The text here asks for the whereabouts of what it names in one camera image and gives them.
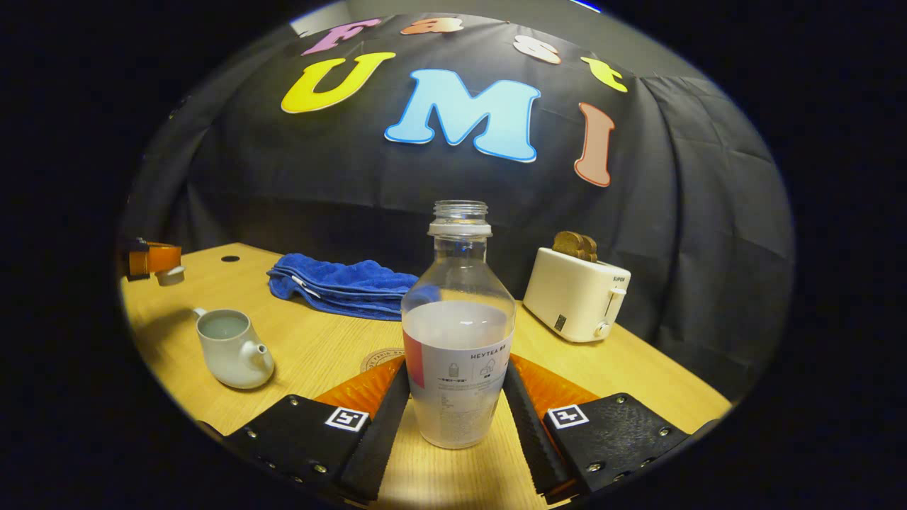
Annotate round cork coaster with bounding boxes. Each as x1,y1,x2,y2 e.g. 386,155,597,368
360,347,406,374

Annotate folded blue towel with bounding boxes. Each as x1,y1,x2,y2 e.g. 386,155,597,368
267,253,420,322

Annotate clear plastic water bottle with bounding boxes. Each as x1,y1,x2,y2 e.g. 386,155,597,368
401,200,517,450

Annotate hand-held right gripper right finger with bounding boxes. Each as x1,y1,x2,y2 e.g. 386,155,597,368
502,354,692,506

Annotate white toaster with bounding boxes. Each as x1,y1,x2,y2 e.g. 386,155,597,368
523,246,631,344

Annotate white ceramic teacup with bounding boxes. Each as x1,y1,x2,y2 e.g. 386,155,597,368
193,308,276,390

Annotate black backdrop cloth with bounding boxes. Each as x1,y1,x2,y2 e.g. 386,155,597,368
120,13,796,402

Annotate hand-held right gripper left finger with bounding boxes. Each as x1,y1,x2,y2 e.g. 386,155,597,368
223,356,412,504

